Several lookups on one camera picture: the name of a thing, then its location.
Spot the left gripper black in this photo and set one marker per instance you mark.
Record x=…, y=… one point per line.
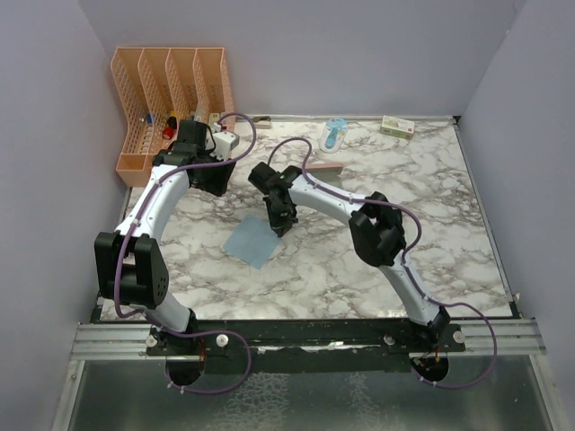
x=217, y=185

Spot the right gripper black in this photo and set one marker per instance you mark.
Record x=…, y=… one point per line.
x=280, y=226

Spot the light blue cleaning cloth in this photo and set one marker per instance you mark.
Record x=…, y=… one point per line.
x=252, y=242

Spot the pink glasses case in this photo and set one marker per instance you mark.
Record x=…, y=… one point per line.
x=323, y=169

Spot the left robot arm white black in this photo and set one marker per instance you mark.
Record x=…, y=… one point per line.
x=130, y=266

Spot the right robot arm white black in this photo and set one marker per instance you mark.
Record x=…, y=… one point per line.
x=376, y=228

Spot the red black small bottle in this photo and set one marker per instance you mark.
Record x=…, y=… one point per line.
x=170, y=128

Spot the peach desk file organizer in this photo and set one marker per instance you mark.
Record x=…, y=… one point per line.
x=159, y=87

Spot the blue white packaged item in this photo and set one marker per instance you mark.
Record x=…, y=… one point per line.
x=333, y=135

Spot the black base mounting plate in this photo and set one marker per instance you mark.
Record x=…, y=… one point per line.
x=303, y=346

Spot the small white green box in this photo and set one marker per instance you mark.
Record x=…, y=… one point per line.
x=396, y=127

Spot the aluminium rail frame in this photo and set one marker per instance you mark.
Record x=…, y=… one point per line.
x=108, y=342

